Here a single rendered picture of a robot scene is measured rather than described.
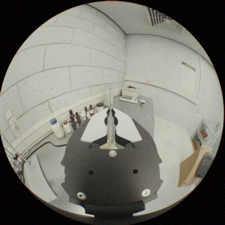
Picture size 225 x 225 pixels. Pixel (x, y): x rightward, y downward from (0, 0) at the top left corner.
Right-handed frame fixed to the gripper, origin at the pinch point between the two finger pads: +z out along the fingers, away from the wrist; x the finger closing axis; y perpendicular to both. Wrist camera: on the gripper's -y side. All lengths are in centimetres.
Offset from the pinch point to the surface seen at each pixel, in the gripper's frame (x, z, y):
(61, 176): -22.2, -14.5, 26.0
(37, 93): -49, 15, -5
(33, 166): -44, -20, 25
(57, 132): -32.3, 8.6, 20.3
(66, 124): -27.3, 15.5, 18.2
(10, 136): -72, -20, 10
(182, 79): 143, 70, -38
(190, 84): 163, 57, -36
